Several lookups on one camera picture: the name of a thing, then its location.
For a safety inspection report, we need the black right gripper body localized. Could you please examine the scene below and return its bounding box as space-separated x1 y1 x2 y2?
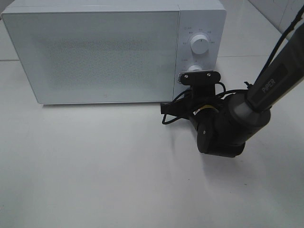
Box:
161 95 226 126

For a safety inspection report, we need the white microwave knob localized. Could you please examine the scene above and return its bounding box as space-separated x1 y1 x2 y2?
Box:
187 65 203 72
190 33 210 55

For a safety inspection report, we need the white microwave door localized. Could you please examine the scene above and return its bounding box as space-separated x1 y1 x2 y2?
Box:
3 11 179 105

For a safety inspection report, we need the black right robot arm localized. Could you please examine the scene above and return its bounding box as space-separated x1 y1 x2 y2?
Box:
160 26 304 157

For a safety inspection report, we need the white microwave oven body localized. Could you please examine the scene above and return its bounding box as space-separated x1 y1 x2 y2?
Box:
1 0 226 102

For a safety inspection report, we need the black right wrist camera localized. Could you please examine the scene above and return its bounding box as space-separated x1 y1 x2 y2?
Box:
178 71 221 96

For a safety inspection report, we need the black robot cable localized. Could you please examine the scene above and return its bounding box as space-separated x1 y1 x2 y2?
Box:
161 7 304 125

